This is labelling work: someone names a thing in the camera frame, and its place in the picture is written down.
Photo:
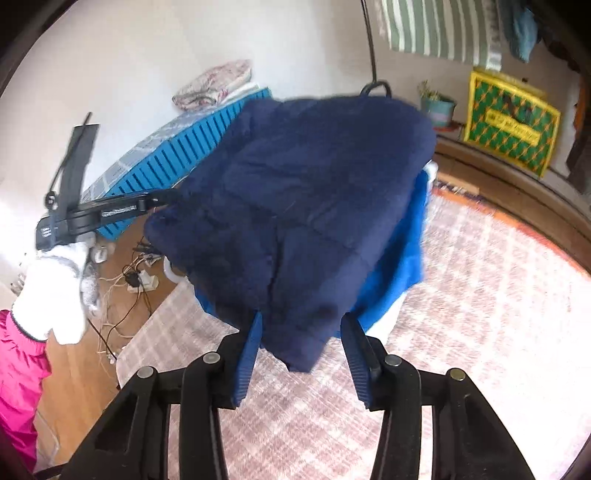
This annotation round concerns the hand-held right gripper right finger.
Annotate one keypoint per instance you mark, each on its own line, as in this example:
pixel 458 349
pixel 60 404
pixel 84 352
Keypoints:
pixel 358 364

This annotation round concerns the blue and white garment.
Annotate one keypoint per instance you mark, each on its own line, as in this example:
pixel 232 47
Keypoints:
pixel 406 249

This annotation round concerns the person's left forearm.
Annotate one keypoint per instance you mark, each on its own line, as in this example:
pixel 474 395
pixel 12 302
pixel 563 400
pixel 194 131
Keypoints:
pixel 18 383

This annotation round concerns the light blue jeans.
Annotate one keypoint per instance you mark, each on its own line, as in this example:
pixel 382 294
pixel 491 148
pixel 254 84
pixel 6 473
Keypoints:
pixel 521 32

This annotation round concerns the black hanging garment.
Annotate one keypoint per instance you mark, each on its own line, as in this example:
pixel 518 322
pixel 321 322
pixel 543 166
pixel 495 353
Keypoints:
pixel 563 27

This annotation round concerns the floral folded cloth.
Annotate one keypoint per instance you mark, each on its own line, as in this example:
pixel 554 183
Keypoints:
pixel 212 85

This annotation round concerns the green white striped cloth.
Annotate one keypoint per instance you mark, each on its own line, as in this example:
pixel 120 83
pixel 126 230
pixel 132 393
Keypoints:
pixel 434 27

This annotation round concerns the navy padded jacket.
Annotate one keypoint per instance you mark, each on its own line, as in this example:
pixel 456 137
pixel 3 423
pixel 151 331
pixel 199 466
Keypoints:
pixel 300 207

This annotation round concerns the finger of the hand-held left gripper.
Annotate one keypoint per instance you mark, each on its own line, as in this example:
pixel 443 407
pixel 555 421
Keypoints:
pixel 134 205

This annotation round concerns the white power strip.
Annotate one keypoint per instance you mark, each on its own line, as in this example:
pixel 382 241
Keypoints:
pixel 143 282

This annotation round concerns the black metal clothes rack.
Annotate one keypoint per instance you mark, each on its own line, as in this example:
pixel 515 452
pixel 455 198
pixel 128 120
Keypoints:
pixel 531 201

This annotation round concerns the grey patterned sheet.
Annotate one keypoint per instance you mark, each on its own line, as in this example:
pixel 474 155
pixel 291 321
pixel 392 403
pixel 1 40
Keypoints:
pixel 152 147

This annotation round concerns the pink checked rug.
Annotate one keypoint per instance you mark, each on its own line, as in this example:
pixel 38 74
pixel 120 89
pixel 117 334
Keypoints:
pixel 485 300

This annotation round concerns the teal plant pot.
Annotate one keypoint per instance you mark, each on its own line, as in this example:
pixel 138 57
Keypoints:
pixel 436 110

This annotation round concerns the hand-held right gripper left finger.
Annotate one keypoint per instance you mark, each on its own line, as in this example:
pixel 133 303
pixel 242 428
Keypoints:
pixel 249 355

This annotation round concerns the yellow green patterned bag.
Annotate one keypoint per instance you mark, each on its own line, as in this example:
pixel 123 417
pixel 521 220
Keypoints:
pixel 508 120

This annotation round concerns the blue ribbed folding mattress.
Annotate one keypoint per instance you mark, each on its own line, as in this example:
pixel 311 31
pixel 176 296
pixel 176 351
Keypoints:
pixel 184 147

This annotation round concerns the person's left hand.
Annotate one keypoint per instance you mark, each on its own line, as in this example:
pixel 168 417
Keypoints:
pixel 55 286

